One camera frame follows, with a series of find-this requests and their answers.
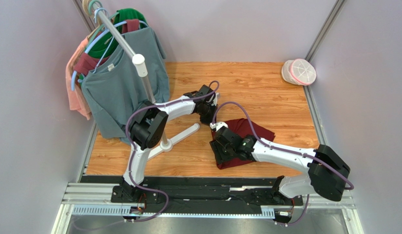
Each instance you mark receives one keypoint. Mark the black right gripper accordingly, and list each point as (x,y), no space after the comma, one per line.
(217,148)

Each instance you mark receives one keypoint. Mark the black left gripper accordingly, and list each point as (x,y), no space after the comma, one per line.
(210,119)

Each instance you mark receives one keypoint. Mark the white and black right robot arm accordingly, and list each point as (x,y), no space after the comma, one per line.
(323,172)

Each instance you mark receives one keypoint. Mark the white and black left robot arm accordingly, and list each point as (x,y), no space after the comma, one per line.
(145,129)

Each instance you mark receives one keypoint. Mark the silver and white clothes rack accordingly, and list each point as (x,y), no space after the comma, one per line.
(138,69)

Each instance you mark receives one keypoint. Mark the blue-grey t-shirt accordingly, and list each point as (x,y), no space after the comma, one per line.
(115,90)

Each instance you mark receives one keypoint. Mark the white and pink mesh bag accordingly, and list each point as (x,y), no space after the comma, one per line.
(298,72)

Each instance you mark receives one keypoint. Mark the green t-shirt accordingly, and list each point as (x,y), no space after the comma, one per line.
(123,19)

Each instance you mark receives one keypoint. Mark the dark red t-shirt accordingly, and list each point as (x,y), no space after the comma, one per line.
(87,63)

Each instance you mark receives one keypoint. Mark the pink t-shirt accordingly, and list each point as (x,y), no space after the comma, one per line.
(76,99)

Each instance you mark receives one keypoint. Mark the light blue clothes hanger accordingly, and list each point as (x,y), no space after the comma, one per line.
(106,24)

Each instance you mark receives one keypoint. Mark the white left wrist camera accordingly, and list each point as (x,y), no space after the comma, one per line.
(214,99)

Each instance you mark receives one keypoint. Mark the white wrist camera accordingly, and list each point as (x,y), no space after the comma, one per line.
(218,125)
(214,99)

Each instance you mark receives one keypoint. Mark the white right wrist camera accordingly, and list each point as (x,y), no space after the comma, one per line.
(218,125)

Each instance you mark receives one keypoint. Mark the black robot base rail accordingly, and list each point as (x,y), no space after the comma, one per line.
(199,197)

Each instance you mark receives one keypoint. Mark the aluminium frame post right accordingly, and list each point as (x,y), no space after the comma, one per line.
(335,11)

